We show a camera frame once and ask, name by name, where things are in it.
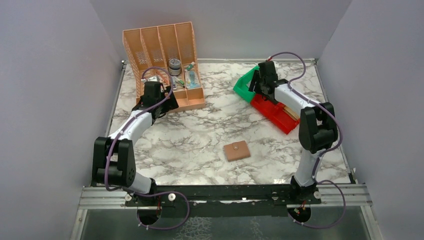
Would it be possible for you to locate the green plastic bin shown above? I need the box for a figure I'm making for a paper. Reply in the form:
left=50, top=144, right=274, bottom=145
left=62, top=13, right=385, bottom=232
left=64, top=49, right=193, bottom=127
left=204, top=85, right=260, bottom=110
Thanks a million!
left=233, top=66, right=259, bottom=103

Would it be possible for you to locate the red plastic double bin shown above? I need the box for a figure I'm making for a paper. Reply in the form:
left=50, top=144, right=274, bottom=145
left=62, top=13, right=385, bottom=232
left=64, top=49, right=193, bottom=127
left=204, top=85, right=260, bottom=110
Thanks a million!
left=250, top=94, right=300, bottom=135

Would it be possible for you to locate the orange plastic file organizer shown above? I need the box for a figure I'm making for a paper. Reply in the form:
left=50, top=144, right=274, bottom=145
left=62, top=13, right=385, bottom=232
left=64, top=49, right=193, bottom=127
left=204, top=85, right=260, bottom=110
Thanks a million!
left=122, top=22, right=206, bottom=112

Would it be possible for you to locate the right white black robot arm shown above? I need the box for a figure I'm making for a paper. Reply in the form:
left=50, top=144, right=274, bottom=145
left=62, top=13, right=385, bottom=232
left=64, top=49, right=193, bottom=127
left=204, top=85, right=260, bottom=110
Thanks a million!
left=249, top=61, right=341, bottom=199

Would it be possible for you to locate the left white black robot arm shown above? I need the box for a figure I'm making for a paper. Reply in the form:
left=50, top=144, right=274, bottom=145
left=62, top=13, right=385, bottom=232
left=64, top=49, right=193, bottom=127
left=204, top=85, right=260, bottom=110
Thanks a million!
left=91, top=81, right=179, bottom=195

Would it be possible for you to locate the green marker pen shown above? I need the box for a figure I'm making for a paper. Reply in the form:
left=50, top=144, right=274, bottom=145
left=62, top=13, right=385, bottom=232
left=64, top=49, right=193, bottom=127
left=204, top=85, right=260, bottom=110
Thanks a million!
left=174, top=78, right=185, bottom=88

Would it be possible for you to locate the small round tin can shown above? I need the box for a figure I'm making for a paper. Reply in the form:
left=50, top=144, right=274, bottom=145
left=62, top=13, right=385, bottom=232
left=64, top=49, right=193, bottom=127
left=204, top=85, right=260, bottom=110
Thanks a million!
left=168, top=58, right=182, bottom=76

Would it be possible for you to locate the blue packaged item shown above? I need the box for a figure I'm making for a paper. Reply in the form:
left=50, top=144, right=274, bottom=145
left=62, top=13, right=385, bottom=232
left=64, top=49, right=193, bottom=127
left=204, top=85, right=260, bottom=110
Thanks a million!
left=184, top=70, right=201, bottom=89

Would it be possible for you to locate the green white glue tube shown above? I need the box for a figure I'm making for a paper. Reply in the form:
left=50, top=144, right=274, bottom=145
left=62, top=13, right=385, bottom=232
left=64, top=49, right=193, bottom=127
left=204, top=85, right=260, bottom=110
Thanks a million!
left=184, top=61, right=196, bottom=72

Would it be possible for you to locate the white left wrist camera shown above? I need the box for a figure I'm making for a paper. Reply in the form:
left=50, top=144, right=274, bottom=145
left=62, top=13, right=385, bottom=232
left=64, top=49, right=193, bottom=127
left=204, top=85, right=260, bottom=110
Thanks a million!
left=146, top=75, right=161, bottom=82

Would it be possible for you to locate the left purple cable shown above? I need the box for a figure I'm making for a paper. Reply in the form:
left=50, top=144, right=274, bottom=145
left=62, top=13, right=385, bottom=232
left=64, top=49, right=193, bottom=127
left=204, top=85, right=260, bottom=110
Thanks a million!
left=103, top=66, right=191, bottom=231

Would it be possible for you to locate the purple cable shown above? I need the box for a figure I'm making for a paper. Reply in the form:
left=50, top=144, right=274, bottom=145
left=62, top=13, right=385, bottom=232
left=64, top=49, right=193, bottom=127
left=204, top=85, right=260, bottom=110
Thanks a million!
left=103, top=66, right=191, bottom=231
left=266, top=51, right=347, bottom=230

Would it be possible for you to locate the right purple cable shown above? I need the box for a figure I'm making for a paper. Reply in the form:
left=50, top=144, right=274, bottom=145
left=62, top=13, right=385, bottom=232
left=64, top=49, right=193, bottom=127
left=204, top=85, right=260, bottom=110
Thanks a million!
left=266, top=51, right=347, bottom=230

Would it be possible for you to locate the black metal base rail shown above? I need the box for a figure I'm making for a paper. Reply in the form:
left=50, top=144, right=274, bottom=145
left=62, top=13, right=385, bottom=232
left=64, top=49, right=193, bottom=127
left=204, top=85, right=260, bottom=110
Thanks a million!
left=124, top=184, right=322, bottom=209

